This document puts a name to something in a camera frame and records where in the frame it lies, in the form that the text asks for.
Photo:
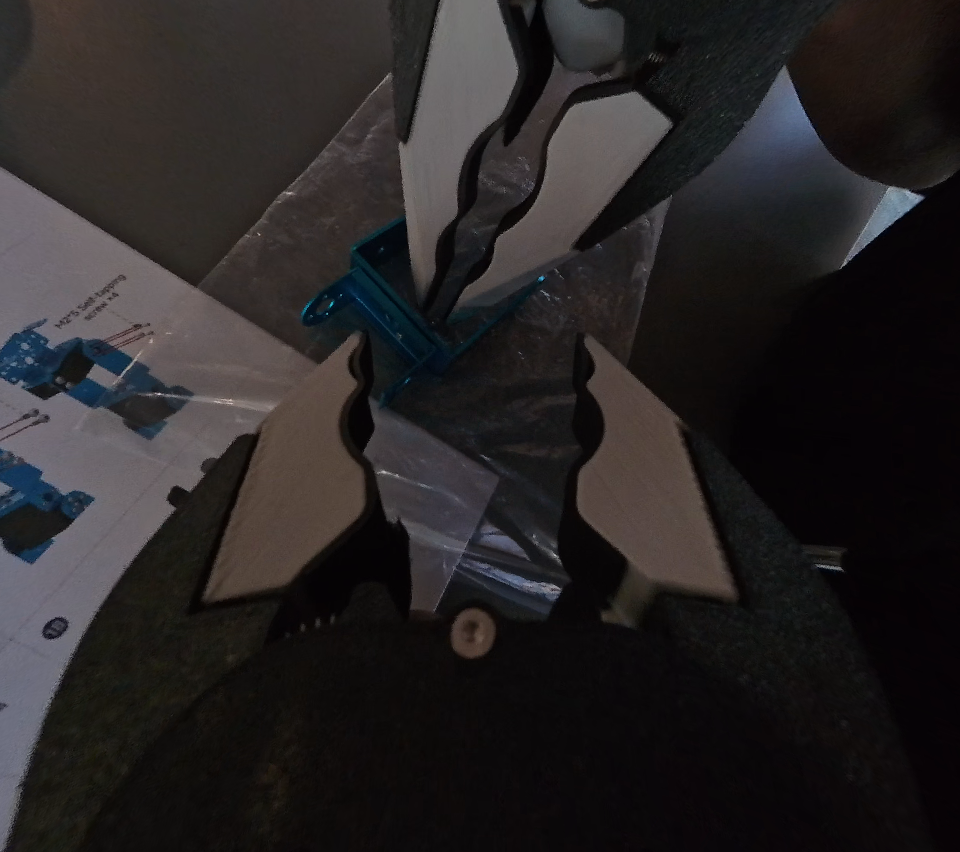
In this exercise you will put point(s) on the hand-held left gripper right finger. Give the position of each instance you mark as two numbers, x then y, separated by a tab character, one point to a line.
652	492

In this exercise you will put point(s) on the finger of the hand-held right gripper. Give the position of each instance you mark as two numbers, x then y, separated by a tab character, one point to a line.
457	80
592	177

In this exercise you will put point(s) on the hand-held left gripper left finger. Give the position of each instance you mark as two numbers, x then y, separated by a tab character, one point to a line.
300	492

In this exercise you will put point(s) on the large clear plastic bag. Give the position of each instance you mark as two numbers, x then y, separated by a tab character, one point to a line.
525	387

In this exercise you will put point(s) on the blue metal U bracket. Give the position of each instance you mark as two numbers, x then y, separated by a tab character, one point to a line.
405	335

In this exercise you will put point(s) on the person's right forearm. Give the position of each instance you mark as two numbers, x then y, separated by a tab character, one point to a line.
885	57

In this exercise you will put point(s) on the clear bag of long parts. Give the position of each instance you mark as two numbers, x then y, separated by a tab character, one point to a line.
465	537

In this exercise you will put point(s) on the white instruction sheet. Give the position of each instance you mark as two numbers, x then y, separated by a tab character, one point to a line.
112	455

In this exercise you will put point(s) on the person's black clothing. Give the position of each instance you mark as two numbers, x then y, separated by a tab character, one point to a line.
862	455

